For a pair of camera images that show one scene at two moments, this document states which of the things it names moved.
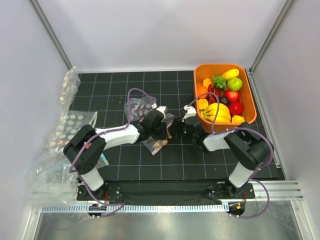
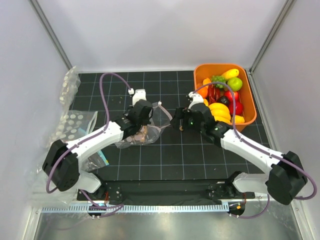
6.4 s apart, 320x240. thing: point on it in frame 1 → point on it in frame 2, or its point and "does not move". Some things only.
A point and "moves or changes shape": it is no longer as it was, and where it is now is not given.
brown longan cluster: [163, 142] moves or changes shape
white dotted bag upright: [69, 89] does not move
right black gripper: [173, 127] → [180, 113]
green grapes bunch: [219, 81] does not move
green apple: [234, 84] does not move
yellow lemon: [237, 119] does not move
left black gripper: [163, 134] → [147, 121]
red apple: [236, 107] does not move
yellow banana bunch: [223, 115] does not move
